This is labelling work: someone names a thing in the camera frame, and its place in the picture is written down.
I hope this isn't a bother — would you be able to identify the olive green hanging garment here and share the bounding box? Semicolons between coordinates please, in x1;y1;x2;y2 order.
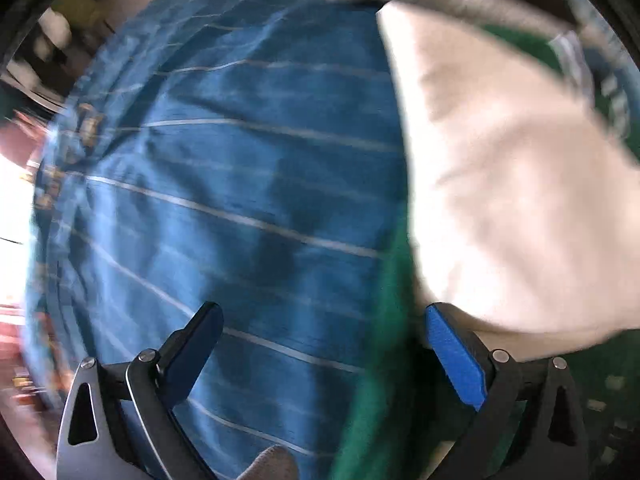
55;0;118;36

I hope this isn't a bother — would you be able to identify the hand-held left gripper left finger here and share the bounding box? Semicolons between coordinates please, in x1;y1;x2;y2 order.
56;301;226;480

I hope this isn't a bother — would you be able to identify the blue striped checked bed sheet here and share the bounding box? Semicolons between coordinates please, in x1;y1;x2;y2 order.
22;0;416;480

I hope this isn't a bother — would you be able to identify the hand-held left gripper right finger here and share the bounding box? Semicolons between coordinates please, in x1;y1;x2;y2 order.
424;302;592;480

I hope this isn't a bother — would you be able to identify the white hanging garment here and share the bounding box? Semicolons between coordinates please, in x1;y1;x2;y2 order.
32;10;73;61

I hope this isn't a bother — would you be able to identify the green garment with white stripes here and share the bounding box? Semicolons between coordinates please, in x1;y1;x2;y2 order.
299;0;640;480

